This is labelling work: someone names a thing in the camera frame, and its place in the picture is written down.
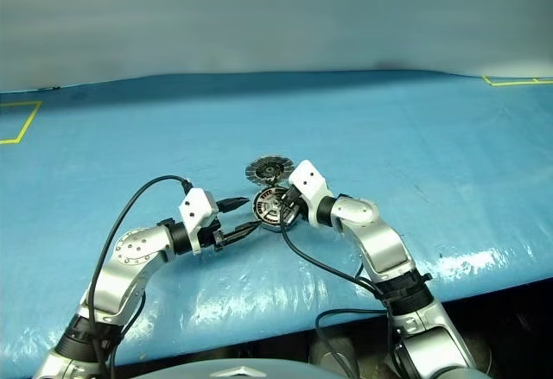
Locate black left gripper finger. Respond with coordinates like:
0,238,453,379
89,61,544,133
215,196,251,212
219,221,262,246

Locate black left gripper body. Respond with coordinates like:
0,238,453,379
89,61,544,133
200,218,226,253

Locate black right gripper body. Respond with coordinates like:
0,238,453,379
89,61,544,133
278,185,308,225

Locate silver motor stator copper windings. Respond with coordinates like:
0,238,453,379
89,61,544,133
251,186,300,232

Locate black rotor ring silver spokes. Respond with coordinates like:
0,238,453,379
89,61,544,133
253,187,289,224

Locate silver finned motor cover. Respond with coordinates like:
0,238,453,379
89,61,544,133
245,155,296,186

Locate grey robot torso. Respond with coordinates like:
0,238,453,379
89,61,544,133
162,355,323,379

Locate plain yellow tape outline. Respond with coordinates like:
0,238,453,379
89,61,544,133
0,100,43,145

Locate yellow tape outline with tick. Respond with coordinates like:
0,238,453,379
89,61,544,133
482,75,553,87

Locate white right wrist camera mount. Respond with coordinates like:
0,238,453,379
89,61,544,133
286,159,336,228

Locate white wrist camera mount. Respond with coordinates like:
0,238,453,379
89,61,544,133
286,159,336,228
178,187,219,255

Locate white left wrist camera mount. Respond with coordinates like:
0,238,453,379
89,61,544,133
178,187,219,255

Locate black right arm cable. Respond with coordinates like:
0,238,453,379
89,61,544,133
279,212,394,379

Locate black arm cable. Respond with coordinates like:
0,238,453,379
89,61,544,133
88,174,194,379
279,212,394,379

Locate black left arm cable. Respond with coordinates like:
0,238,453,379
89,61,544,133
88,174,194,379

